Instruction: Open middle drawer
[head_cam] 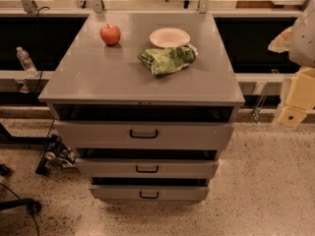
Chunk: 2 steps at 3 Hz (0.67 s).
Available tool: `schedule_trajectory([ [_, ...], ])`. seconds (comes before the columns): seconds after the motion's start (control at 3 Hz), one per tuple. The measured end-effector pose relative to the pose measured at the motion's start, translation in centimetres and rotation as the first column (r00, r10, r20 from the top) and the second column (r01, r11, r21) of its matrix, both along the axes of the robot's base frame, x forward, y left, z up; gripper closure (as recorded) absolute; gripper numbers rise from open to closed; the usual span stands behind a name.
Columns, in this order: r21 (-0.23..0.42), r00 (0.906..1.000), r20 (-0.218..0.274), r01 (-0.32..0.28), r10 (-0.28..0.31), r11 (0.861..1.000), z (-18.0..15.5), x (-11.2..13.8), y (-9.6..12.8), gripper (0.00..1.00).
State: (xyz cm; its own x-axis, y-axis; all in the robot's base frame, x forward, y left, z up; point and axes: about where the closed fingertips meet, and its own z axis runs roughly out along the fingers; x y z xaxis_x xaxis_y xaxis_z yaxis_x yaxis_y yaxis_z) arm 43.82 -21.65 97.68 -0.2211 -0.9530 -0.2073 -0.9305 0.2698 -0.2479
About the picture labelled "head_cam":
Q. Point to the grey top drawer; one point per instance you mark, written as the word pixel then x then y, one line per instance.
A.
pixel 152 127

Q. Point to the black chair leg with caster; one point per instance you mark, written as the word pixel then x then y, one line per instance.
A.
pixel 32 206

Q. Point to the black tool pile on floor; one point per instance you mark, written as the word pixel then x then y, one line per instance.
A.
pixel 58 154

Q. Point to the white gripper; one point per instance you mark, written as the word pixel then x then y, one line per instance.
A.
pixel 303 44

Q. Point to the grey metal drawer cabinet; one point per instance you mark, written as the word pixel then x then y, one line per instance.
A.
pixel 95 74

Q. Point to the red apple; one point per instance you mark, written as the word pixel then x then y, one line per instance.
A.
pixel 110 34

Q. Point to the metal clamp bracket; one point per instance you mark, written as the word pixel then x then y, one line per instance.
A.
pixel 259 92

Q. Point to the green chip bag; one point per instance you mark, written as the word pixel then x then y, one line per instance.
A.
pixel 168 60

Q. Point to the white plate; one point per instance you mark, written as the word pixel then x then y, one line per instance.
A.
pixel 169 37

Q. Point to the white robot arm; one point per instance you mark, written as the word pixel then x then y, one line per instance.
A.
pixel 299 42

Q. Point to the clear plastic water bottle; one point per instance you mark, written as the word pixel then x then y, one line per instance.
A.
pixel 26 62

